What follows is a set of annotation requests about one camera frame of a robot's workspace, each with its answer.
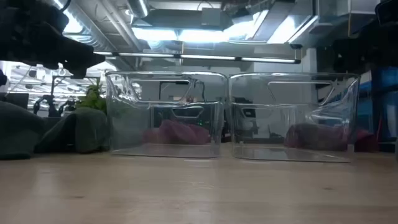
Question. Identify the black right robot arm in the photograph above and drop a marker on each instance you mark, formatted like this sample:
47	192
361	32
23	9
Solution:
370	46

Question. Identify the grey ceiling box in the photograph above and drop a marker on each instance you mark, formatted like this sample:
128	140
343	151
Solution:
211	17

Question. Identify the green potted plant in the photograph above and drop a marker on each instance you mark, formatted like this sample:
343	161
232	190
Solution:
93	99

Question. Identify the dark green hat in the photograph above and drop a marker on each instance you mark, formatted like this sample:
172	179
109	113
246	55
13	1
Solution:
15	133
84	130

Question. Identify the clear plastic bin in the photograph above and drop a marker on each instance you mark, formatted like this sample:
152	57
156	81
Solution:
280	155
168	151

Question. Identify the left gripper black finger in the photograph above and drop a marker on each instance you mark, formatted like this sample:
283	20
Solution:
81	56
77	72

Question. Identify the black metal stand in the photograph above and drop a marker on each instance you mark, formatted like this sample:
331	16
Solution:
53	87

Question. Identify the silver spiral ventilation duct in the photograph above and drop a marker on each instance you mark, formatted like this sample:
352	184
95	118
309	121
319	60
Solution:
90	34

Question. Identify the long LED light bar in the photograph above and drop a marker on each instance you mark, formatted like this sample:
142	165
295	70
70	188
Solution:
205	57

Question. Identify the short silver ventilation duct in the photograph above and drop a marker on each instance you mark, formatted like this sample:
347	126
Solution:
138	7

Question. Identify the black background robot arm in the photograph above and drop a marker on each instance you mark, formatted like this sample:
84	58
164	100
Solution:
66	105
49	105

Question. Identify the dark computer monitor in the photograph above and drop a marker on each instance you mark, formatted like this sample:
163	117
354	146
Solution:
18	100

